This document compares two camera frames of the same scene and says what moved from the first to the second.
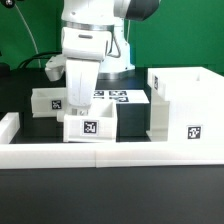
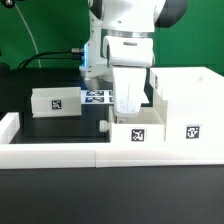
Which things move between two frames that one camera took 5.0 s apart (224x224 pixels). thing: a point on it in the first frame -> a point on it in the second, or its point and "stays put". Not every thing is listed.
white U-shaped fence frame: [101, 154] stays put
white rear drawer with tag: [47, 102] stays put
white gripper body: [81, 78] -> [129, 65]
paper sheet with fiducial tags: [134, 96] stays put
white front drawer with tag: [99, 126] -> [147, 126]
